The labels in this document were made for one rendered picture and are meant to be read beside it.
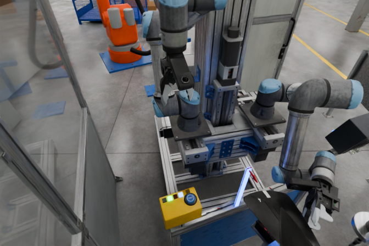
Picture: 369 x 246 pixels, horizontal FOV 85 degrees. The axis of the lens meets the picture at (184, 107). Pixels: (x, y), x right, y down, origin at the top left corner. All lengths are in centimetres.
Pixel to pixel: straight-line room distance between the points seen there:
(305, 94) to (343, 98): 13
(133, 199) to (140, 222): 23
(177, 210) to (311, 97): 68
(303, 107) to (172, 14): 62
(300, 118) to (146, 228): 158
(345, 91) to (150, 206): 176
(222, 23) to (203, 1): 50
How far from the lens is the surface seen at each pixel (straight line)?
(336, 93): 94
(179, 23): 56
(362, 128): 125
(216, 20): 113
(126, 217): 213
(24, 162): 69
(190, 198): 92
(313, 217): 85
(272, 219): 84
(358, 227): 59
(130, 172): 235
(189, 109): 111
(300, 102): 91
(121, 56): 422
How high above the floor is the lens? 191
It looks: 39 degrees down
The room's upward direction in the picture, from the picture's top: straight up
